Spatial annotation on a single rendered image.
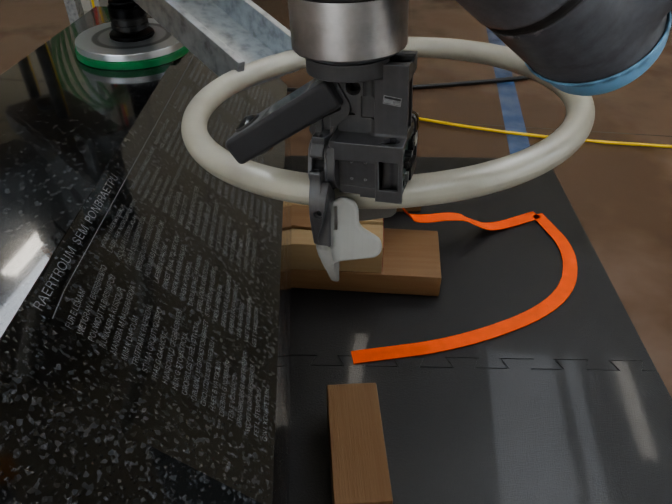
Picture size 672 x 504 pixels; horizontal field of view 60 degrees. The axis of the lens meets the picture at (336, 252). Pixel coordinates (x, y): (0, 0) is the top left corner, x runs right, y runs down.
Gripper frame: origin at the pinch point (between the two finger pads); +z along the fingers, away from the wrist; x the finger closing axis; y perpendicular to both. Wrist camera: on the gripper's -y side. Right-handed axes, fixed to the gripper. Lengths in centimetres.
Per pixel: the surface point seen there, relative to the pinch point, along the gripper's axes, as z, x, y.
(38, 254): 2.7, -4.4, -33.4
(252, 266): 20.9, 20.5, -20.7
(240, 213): 17.3, 29.3, -26.2
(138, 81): 0, 41, -48
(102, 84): 0, 38, -54
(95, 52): -3, 45, -59
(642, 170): 87, 197, 71
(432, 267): 77, 99, -2
